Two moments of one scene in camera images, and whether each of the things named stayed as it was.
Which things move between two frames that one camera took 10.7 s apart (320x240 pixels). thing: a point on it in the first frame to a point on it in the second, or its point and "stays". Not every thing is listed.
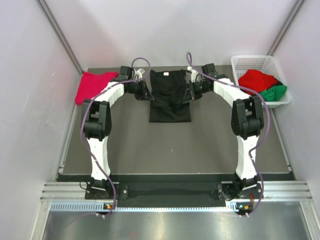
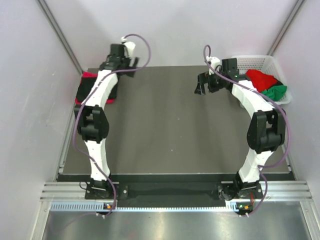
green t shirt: [275, 93] stays
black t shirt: [168, 88] to [88, 84]
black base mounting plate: [135, 191] stays
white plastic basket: [241, 63] stays
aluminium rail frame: [60, 190] stays
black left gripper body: [137, 89] to [125, 61]
